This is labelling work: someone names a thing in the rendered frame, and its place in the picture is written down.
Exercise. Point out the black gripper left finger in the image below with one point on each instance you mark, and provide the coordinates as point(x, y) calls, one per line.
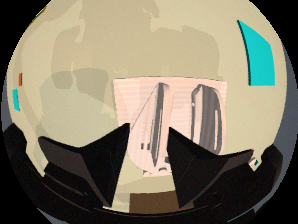
point(99, 162)

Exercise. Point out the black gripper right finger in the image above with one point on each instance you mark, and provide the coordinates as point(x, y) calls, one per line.
point(194, 169)

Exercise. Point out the cyan flat square tile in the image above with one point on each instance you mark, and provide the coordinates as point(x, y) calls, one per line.
point(15, 100)

